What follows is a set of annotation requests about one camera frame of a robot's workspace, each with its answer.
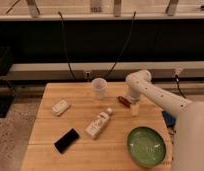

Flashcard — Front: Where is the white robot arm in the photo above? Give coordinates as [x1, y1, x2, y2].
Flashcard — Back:
[125, 70, 204, 171]

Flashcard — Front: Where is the clear plastic cup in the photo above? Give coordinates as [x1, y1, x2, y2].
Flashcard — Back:
[91, 78, 107, 99]

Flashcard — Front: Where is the blue connector box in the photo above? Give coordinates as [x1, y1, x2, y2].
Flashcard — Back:
[162, 111, 176, 127]

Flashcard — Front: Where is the white lotion bottle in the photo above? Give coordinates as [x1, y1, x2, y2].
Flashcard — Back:
[85, 108, 112, 139]

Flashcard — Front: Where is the green ceramic bowl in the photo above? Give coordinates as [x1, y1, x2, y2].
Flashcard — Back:
[126, 127, 166, 168]

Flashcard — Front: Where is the black rectangular block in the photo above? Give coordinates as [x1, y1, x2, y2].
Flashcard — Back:
[54, 129, 79, 154]

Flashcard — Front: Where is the dark cabinet at left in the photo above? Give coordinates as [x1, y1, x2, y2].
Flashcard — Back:
[0, 46, 14, 118]

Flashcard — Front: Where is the wall power outlet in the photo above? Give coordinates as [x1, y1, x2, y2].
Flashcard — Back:
[84, 71, 91, 80]

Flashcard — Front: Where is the right black cable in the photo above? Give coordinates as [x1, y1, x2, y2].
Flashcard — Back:
[103, 10, 137, 80]

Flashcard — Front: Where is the left black cable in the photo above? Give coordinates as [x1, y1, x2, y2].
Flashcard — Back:
[57, 11, 77, 81]

